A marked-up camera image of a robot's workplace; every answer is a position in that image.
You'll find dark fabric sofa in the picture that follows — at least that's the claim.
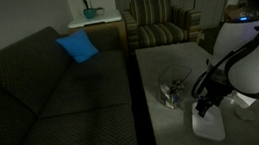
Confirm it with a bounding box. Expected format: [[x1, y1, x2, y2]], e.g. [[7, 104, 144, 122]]
[[0, 16, 141, 145]]

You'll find teal plant pot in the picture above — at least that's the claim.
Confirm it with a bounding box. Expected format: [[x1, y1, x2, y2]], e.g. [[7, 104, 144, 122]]
[[78, 0, 98, 21]]

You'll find striped armchair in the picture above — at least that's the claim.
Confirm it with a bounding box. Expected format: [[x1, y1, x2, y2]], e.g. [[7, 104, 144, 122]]
[[120, 0, 206, 54]]

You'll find clear storage jar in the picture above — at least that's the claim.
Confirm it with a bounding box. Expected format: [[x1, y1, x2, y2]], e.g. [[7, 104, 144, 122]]
[[155, 61, 198, 113]]

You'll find small white plant pot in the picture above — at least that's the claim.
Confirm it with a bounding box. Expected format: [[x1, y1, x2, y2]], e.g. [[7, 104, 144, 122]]
[[94, 6, 107, 17]]

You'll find small round grey disc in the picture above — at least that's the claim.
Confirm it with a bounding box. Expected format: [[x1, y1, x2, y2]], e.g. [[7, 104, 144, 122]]
[[234, 103, 258, 124]]

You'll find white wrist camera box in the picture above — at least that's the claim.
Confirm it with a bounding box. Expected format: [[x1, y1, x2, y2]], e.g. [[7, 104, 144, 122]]
[[225, 86, 258, 111]]

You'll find wooden side table white top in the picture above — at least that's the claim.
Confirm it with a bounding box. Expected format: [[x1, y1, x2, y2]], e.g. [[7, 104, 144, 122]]
[[66, 8, 130, 59]]

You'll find blue cushion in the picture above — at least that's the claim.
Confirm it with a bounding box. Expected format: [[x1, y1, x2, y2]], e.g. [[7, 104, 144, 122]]
[[54, 26, 102, 67]]

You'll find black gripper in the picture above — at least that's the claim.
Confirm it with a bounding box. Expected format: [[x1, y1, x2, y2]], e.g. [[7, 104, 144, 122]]
[[192, 77, 239, 119]]

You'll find white square bowl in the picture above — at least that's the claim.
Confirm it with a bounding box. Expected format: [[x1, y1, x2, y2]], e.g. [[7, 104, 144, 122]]
[[188, 98, 227, 145]]

